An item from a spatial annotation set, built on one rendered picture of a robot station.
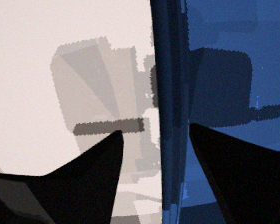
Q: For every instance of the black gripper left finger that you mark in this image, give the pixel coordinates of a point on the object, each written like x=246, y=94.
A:
x=81, y=192

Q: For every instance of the blue plastic tray with grey wire bars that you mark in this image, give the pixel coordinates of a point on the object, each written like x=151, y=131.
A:
x=218, y=65

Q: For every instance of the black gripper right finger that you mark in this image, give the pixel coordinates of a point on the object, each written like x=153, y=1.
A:
x=245, y=178

